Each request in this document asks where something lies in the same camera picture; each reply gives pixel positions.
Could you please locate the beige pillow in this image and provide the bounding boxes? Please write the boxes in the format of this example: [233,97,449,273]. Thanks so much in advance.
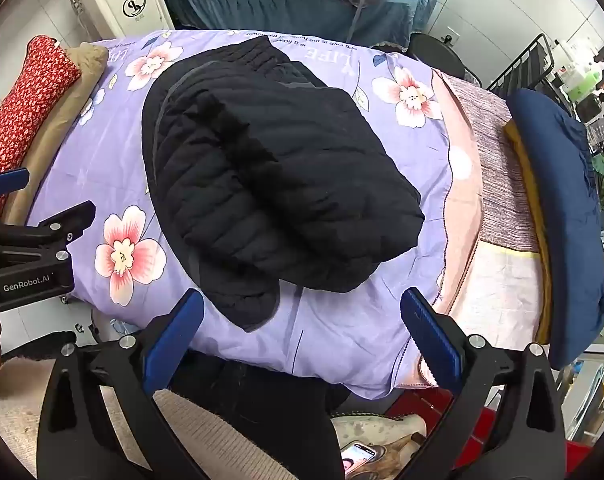
[2,44,110,226]

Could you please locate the black round stool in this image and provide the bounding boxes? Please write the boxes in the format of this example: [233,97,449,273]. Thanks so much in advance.
[372,32,483,88]

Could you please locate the navy blue pillow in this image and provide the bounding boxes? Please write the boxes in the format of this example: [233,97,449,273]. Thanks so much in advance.
[504,88,604,371]

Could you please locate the black quilted jacket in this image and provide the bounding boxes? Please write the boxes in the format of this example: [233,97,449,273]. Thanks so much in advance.
[141,36,427,333]

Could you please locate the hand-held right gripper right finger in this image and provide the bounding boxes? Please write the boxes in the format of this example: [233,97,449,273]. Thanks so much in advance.
[400,287,566,480]

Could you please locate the red plastic box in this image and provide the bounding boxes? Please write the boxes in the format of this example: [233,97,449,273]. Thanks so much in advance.
[382,387,498,456]

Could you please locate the white speckled shoe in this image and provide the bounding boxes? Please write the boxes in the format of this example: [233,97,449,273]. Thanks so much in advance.
[332,412,428,480]

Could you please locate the shelf of assorted bottles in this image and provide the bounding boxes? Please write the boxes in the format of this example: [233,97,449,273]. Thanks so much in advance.
[552,35,604,211]

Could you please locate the yellow cushion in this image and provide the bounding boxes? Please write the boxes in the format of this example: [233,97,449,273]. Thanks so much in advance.
[503,120,553,346]

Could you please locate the smartphone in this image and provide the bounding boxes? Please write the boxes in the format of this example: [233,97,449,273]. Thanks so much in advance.
[339,440,385,478]

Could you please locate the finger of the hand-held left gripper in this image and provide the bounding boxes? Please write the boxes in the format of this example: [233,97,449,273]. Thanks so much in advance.
[0,200,97,271]
[0,168,31,199]

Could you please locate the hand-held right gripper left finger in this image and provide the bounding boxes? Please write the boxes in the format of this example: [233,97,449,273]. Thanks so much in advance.
[37,289,206,480]

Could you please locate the person's black pants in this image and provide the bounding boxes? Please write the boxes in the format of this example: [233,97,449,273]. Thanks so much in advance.
[169,350,353,480]

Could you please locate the red floral pillow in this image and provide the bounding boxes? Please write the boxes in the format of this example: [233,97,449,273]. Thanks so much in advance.
[0,35,83,223]

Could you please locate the white cabinet machine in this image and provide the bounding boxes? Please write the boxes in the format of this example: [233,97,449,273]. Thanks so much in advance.
[59,0,175,43]

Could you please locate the pink striped bedsheet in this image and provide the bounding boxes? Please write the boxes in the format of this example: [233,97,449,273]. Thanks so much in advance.
[434,72,550,391]

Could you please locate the blue covered bed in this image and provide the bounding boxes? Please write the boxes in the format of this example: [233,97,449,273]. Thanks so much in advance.
[152,0,440,51]

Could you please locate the black metal rack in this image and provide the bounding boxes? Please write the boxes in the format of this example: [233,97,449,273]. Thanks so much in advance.
[487,34,558,98]

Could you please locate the purple floral blanket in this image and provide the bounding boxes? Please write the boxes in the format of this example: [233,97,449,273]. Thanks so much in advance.
[27,29,455,401]

